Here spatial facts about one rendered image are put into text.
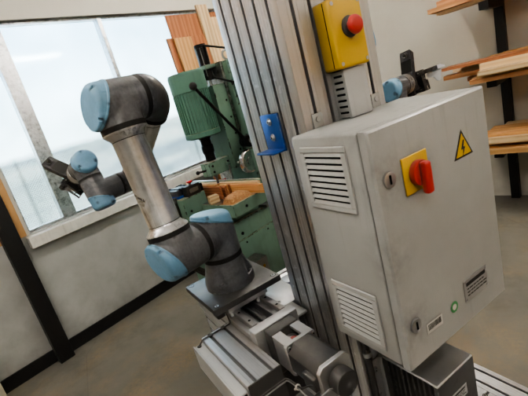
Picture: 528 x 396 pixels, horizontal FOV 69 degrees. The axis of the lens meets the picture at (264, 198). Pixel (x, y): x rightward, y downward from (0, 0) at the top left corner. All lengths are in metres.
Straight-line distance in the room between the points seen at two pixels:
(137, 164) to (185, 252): 0.25
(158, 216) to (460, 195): 0.69
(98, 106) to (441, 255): 0.81
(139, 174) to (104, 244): 2.09
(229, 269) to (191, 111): 0.95
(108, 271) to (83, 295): 0.22
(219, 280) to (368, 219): 0.57
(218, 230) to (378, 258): 0.50
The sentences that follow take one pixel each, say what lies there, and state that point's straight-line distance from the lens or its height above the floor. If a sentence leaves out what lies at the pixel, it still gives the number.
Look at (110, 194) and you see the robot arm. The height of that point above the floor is 1.15.
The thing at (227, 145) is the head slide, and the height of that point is 1.12.
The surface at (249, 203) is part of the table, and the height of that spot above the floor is 0.87.
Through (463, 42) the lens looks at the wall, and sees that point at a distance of 3.57.
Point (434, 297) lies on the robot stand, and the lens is 0.84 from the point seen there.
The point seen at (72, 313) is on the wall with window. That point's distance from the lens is 3.07.
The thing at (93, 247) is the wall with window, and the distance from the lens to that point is 3.04.
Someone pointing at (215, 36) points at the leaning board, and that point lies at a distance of 3.73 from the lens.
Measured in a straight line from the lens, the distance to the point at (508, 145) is 3.16.
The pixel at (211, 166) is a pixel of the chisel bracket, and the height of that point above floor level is 1.05.
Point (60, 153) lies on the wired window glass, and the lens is 3.04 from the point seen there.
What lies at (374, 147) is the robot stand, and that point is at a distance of 0.65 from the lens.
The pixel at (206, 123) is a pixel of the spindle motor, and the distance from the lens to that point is 1.87.
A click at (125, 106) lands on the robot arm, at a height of 1.38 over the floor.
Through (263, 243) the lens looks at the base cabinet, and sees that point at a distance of 1.90.
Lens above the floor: 1.33
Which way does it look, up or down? 15 degrees down
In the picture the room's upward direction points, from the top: 16 degrees counter-clockwise
